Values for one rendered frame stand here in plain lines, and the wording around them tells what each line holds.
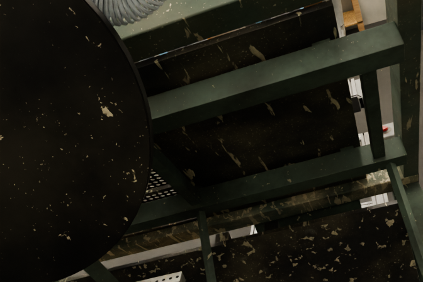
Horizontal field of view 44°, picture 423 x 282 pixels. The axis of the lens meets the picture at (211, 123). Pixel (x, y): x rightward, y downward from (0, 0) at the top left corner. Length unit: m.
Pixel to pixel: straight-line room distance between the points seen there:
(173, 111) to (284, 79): 0.31
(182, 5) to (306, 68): 0.35
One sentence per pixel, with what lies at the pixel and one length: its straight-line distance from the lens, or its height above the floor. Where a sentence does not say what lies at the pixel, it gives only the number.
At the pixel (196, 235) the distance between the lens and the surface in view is 2.43.
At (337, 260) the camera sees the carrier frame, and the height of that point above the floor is 0.62.
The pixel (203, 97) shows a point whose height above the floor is 1.63.
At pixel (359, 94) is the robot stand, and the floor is 0.95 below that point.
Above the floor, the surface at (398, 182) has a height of 1.01.
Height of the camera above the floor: 2.07
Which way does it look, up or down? 21 degrees down
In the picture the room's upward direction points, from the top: 21 degrees counter-clockwise
